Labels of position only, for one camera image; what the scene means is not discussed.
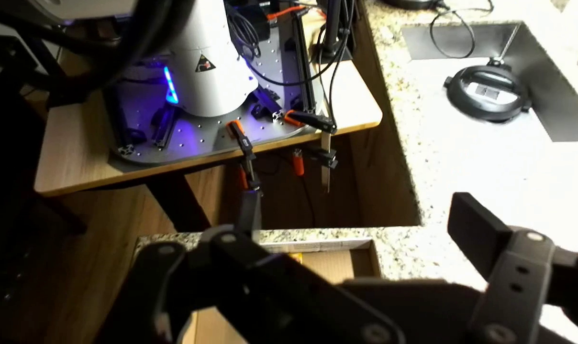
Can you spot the grey robot mounting plate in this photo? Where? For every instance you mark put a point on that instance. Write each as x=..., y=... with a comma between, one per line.
x=193, y=137

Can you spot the orange black bar clamp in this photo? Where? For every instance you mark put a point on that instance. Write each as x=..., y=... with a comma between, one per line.
x=310, y=119
x=241, y=137
x=285, y=12

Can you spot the steel kitchen sink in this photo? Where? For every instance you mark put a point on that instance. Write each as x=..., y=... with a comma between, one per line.
x=557, y=108

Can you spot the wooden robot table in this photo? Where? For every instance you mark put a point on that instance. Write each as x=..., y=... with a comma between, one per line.
x=78, y=159

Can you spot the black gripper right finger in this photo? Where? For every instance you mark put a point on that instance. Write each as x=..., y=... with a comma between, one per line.
x=518, y=288

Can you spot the round black labelled lid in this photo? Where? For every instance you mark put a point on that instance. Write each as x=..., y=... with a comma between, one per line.
x=457, y=96

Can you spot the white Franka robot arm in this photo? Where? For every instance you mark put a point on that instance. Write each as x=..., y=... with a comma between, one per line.
x=204, y=77

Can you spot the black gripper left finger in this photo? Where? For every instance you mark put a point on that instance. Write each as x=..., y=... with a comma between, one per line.
x=174, y=293

